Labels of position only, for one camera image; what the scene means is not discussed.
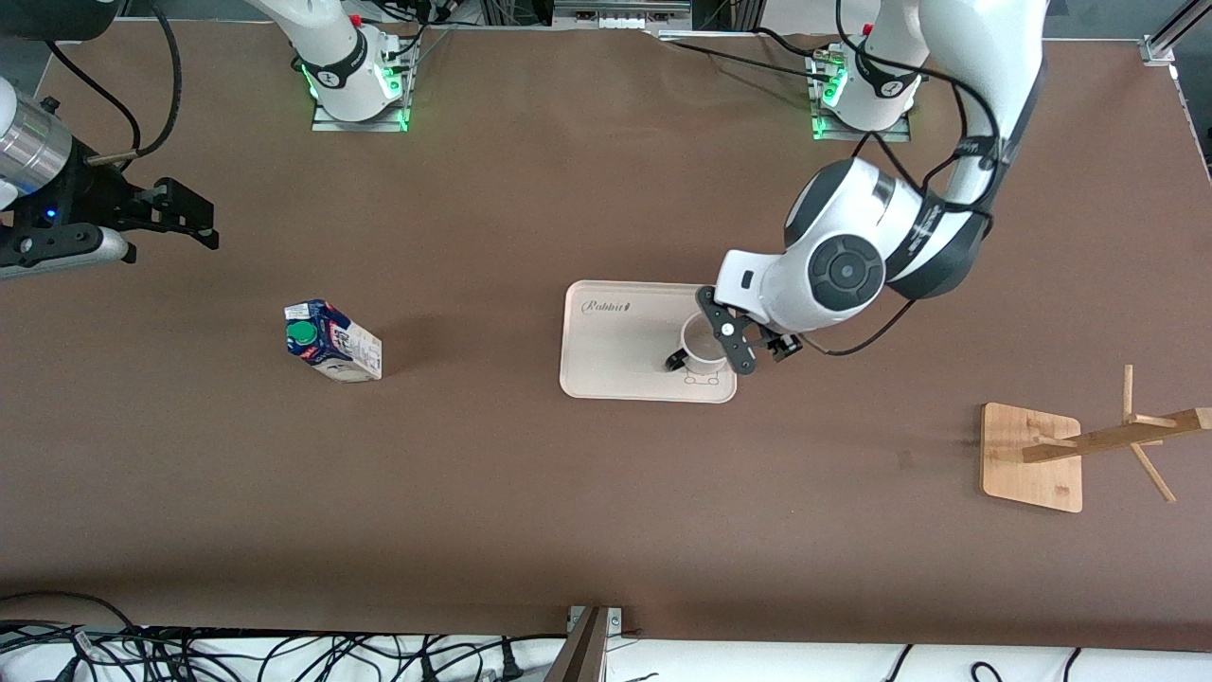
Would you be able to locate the white smiley cup black handle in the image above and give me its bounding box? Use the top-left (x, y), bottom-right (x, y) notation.
top-left (663, 313), bottom-right (732, 375)

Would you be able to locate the blue white milk carton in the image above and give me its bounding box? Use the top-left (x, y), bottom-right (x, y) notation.
top-left (284, 299), bottom-right (383, 384)

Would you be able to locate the wooden cup rack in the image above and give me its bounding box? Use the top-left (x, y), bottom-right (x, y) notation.
top-left (980, 364), bottom-right (1212, 514)

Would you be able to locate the cream rabbit print tray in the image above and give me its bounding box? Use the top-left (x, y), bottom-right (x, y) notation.
top-left (559, 279), bottom-right (738, 405)

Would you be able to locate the aluminium corner profile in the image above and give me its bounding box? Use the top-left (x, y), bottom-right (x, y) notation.
top-left (1141, 0), bottom-right (1212, 65)

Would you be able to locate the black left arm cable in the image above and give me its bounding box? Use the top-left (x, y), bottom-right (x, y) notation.
top-left (800, 38), bottom-right (1005, 358)

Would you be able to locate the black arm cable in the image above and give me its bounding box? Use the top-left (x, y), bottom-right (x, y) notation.
top-left (121, 0), bottom-right (183, 164)
top-left (800, 38), bottom-right (1005, 358)
top-left (43, 40), bottom-right (143, 153)

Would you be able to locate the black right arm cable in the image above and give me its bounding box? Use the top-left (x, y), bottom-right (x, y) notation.
top-left (121, 0), bottom-right (183, 164)
top-left (43, 40), bottom-right (143, 153)

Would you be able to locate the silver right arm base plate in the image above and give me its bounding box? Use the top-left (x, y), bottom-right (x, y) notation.
top-left (311, 99), bottom-right (410, 133)

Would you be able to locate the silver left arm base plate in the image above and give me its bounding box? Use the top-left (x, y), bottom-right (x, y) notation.
top-left (811, 112), bottom-right (913, 144)

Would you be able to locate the black cable on table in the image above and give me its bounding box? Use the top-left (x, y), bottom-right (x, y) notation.
top-left (653, 28), bottom-right (839, 86)

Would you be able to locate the silver corner bracket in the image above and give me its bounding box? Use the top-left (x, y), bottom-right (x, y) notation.
top-left (566, 604), bottom-right (624, 637)

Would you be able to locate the black cable behind base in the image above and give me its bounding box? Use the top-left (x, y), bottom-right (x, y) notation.
top-left (374, 0), bottom-right (493, 58)

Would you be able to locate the brown metal post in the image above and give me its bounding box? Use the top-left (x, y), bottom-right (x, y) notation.
top-left (544, 606), bottom-right (612, 682)

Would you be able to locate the black looped floor cable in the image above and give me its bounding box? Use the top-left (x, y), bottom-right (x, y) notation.
top-left (0, 591), bottom-right (145, 664)

